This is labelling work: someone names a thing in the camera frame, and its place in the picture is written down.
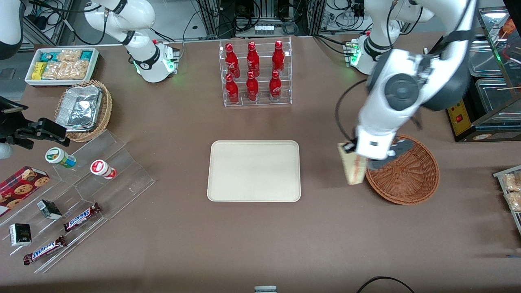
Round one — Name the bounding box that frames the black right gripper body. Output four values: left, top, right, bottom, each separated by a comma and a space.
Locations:
0, 96, 42, 149

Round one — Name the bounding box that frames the triangle sandwich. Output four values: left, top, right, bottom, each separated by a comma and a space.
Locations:
337, 142, 368, 186

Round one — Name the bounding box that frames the aluminium foil tray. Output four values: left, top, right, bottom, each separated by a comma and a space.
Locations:
55, 85, 103, 132

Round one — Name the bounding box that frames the round brown wicker basket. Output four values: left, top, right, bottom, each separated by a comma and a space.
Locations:
365, 135, 440, 206

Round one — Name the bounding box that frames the tan wicker basket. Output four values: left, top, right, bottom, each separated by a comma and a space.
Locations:
55, 80, 113, 143

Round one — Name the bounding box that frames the cream rectangular serving tray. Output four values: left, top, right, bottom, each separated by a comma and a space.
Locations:
207, 140, 302, 203

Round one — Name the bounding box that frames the green label yogurt cup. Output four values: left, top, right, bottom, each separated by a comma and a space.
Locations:
45, 147, 77, 169

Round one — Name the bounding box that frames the white snack bin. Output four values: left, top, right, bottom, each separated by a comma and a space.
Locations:
25, 47, 100, 87

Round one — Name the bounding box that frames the yellow snack pack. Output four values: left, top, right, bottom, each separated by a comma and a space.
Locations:
32, 61, 48, 81

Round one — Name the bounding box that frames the red label yogurt cup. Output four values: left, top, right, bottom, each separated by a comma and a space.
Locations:
90, 159, 118, 180

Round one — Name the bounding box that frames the clear bag of crackers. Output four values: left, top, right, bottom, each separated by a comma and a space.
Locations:
57, 49, 82, 64
42, 60, 89, 80

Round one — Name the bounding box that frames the red cookie box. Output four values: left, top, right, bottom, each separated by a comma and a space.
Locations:
0, 166, 50, 217

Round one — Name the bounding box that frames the small black box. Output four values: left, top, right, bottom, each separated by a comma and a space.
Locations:
37, 199, 63, 221
9, 223, 32, 247

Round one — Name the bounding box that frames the clear acrylic tiered display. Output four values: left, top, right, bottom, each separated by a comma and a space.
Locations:
0, 130, 155, 274

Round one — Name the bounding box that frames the snickers chocolate bar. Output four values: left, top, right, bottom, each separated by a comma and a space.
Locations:
63, 202, 102, 233
23, 236, 67, 266

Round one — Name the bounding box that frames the red cola bottle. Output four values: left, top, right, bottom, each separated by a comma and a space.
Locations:
225, 43, 240, 78
225, 74, 240, 105
246, 71, 259, 103
247, 42, 261, 76
272, 40, 285, 74
269, 70, 282, 103

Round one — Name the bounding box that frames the clear acrylic bottle rack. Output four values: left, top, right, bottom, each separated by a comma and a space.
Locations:
219, 37, 293, 107

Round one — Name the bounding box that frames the black food warmer display case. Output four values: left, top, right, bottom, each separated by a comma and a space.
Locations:
446, 6, 521, 143

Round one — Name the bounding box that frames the grey snack display rack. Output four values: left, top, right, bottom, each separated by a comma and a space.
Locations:
493, 165, 521, 236

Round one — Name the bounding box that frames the metal warmer pan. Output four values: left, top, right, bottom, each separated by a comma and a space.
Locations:
467, 38, 506, 78
475, 77, 521, 123

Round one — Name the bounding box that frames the clear bagged snack pack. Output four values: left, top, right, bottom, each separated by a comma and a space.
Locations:
504, 192, 521, 212
501, 173, 521, 192

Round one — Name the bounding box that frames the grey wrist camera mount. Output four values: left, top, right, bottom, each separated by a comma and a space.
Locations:
368, 138, 415, 170

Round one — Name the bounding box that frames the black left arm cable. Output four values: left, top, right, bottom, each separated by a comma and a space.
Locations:
335, 79, 369, 141

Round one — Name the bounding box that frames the black table cable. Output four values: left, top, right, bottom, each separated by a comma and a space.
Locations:
357, 276, 416, 293

